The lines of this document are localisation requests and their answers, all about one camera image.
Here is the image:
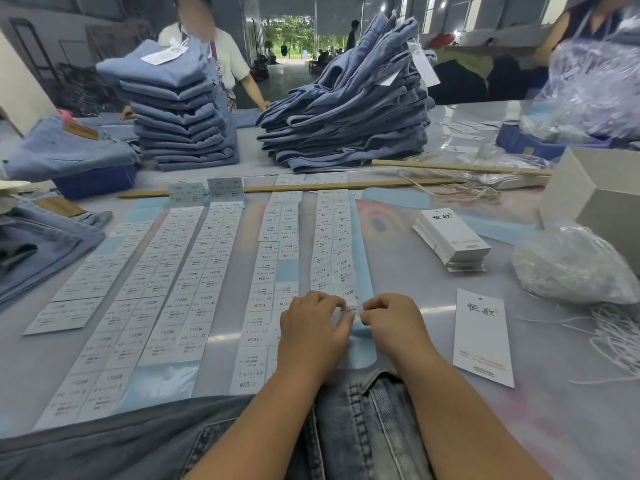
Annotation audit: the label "person's right hand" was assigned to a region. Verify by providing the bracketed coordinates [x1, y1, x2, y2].
[360, 293, 442, 374]

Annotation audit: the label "person's left hand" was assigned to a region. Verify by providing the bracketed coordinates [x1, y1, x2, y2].
[277, 291, 357, 386]

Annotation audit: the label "person's left forearm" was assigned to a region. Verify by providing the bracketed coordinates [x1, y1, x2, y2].
[184, 362, 351, 480]

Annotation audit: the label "person's right forearm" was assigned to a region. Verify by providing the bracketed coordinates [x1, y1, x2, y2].
[394, 340, 553, 480]

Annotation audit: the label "sticker strip on blue backing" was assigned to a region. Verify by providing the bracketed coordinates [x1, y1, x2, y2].
[310, 189, 375, 371]
[229, 191, 304, 396]
[22, 221, 155, 336]
[136, 201, 245, 368]
[32, 206, 207, 431]

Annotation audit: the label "stack of white hang tags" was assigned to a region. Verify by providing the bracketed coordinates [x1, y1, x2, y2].
[412, 208, 492, 275]

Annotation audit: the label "single white hang tag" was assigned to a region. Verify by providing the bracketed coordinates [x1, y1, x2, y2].
[452, 288, 515, 389]

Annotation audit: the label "long wooden stick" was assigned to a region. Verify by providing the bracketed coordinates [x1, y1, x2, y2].
[117, 178, 467, 200]
[370, 159, 554, 177]

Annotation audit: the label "short white sticker piece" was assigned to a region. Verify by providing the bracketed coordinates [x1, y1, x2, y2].
[207, 177, 246, 202]
[275, 174, 349, 186]
[168, 182, 207, 206]

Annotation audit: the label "empty light blue backing sheet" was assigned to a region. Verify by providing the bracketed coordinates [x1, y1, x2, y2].
[359, 187, 542, 246]

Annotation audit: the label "scattered white tags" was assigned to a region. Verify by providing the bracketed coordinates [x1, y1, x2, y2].
[439, 118, 502, 155]

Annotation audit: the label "leaning stack of folded jeans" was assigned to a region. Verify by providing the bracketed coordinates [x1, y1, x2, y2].
[255, 13, 437, 174]

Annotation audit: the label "blue plastic tray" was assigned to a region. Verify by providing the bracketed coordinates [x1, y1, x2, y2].
[494, 122, 618, 158]

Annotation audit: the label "blue denim garment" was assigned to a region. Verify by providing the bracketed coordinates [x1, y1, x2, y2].
[0, 369, 437, 480]

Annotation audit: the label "white cardboard box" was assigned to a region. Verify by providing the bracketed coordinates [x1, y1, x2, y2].
[538, 147, 640, 276]

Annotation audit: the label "white hang tag on jeans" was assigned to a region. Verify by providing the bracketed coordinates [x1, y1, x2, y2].
[407, 42, 442, 88]
[140, 38, 189, 66]

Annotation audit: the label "neat stack of folded jeans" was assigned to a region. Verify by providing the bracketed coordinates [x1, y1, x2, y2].
[95, 39, 242, 172]

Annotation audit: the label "dark blue jeans with patch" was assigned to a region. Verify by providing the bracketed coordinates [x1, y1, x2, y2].
[0, 194, 114, 308]

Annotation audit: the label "large clear plastic bag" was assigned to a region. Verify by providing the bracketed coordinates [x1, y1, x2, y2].
[519, 32, 640, 145]

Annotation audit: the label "light blue jeans with patch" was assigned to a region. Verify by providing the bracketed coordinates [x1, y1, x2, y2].
[2, 116, 142, 183]

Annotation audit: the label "bundle of beige strings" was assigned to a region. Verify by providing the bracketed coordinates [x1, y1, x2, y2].
[399, 154, 502, 206]

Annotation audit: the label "small plastic bag of strings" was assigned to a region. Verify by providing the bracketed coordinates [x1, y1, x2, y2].
[510, 224, 640, 306]

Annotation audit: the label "loose white strings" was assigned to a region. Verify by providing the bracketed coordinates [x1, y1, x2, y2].
[517, 302, 640, 386]

